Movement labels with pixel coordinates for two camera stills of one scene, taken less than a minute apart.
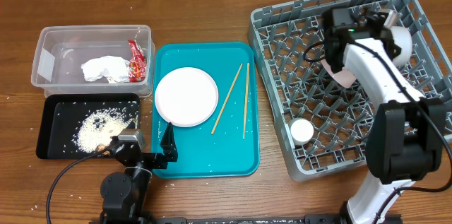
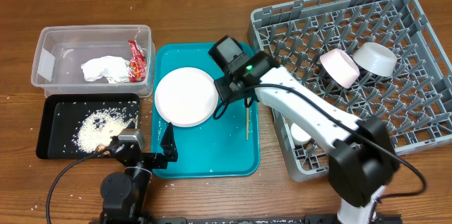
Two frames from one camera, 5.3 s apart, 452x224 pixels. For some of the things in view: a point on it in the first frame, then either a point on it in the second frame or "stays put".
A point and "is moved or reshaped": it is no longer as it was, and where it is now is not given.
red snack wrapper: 138,64 stays put
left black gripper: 160,162 stays put
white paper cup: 301,130 stays put
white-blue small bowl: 402,39 is moved or reshaped
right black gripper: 378,15 to 224,87
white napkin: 117,70 stays put
